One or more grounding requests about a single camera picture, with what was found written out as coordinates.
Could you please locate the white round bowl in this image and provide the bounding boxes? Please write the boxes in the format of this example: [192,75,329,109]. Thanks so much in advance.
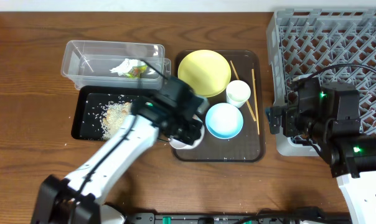
[168,124,205,150]

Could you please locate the light blue bowl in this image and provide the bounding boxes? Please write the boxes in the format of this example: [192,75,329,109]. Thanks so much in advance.
[205,103,243,139]

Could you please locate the white paper cup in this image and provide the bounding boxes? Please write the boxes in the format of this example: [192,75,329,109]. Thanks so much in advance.
[226,80,251,108]

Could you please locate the green snack wrapper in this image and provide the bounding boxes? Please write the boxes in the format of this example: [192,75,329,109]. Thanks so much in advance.
[125,65,148,78]

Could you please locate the rice and food scraps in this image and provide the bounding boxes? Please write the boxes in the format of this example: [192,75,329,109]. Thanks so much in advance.
[81,93,136,141]

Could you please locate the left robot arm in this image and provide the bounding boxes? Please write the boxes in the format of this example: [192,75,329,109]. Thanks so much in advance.
[31,77,209,223]

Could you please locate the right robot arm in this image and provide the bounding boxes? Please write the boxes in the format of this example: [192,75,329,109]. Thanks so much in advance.
[266,77,376,223]

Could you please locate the black waste tray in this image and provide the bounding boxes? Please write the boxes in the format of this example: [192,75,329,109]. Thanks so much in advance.
[71,86,156,141]

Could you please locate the grey plastic dishwasher rack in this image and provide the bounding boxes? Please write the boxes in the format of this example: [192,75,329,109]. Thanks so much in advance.
[266,8,376,157]

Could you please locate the clear plastic waste bin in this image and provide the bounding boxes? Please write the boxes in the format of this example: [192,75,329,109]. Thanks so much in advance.
[61,40,171,90]

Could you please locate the dark brown serving tray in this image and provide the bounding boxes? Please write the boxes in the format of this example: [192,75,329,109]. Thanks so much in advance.
[172,50,265,162]

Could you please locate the yellow round plate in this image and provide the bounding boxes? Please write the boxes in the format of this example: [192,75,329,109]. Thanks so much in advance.
[177,50,231,98]

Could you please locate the right wooden chopstick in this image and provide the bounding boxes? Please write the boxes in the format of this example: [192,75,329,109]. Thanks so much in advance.
[251,68,260,135]

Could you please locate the wooden chopstick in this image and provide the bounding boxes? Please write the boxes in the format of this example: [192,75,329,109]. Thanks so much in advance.
[251,68,260,135]
[230,60,257,122]

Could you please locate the left wooden chopstick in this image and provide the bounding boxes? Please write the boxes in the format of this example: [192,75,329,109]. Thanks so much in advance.
[230,60,257,122]

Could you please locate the left black cable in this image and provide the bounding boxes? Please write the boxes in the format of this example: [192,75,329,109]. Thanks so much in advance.
[66,58,170,224]

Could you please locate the black cable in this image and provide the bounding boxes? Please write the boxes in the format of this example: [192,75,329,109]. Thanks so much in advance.
[234,63,376,224]
[66,58,170,224]

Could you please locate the right black cable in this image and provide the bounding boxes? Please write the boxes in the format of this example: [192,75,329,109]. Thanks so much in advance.
[234,63,376,224]

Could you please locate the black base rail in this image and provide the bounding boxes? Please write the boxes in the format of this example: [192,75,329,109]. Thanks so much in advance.
[126,213,352,224]

